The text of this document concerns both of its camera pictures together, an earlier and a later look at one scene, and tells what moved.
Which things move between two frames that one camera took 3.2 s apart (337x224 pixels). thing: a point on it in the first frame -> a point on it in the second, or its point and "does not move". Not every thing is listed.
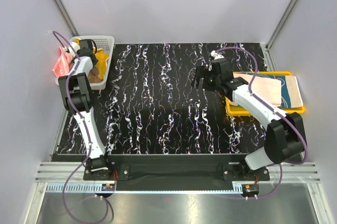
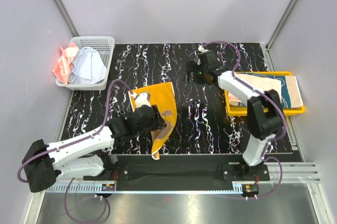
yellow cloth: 101,57 -> 162,96
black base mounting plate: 177,172 does not move
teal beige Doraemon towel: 290,95 does not move
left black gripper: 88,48 -> 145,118
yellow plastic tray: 235,110 does not move
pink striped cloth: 61,68 does not move
